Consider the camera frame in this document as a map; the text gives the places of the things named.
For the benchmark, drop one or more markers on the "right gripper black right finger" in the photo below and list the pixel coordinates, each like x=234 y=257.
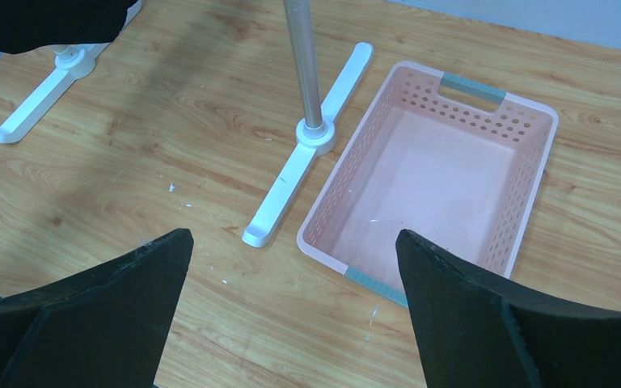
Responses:
x=475 y=328

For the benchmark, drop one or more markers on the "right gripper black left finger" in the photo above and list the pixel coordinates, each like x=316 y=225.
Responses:
x=106 y=326

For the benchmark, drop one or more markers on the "black underwear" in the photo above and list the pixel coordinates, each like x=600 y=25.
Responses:
x=26 y=25

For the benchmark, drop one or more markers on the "pink plastic basket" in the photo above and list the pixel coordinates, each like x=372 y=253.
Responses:
x=456 y=161

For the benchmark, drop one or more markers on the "metal clothes rack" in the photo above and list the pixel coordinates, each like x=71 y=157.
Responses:
x=315 y=133

